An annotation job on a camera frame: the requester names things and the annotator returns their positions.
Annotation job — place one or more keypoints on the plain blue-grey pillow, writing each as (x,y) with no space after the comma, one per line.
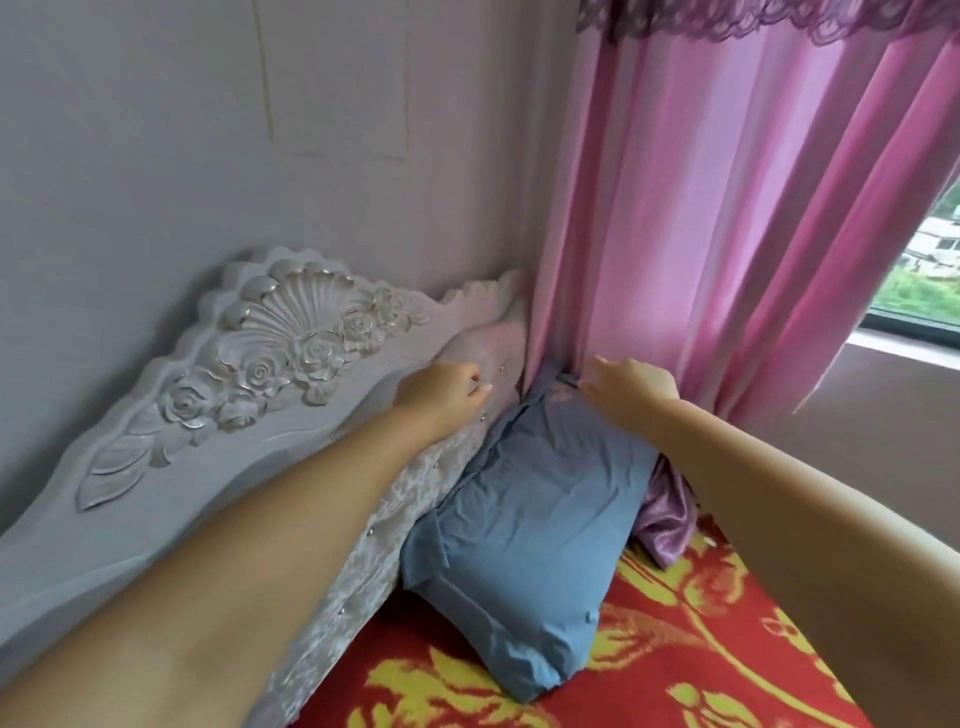
(525,525)

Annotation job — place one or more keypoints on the person's right hand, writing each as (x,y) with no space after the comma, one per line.
(630,394)

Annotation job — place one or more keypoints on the bed with white tufted headboard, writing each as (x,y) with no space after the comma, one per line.
(225,450)

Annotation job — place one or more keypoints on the person's right forearm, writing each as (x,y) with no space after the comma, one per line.
(825,562)

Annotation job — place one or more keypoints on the long pink curtain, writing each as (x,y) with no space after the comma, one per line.
(712,225)

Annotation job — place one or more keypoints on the person's left hand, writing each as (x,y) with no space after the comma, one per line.
(442,397)

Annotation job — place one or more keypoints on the red yellow floral blanket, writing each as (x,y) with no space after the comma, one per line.
(652,690)

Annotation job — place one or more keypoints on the black framed window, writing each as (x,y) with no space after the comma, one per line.
(934,285)

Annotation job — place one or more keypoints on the person's left forearm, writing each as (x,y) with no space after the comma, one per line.
(225,585)

